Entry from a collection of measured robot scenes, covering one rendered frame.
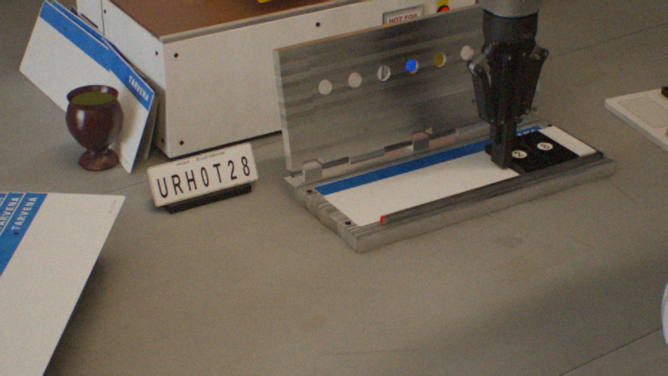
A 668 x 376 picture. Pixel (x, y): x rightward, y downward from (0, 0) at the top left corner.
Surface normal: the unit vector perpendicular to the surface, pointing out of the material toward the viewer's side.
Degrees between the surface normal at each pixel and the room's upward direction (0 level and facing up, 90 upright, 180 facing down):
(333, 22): 90
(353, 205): 0
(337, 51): 79
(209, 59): 90
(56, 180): 0
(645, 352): 0
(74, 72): 63
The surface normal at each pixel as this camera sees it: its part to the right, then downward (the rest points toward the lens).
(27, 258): 0.00, -0.88
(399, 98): 0.50, 0.22
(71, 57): -0.75, -0.18
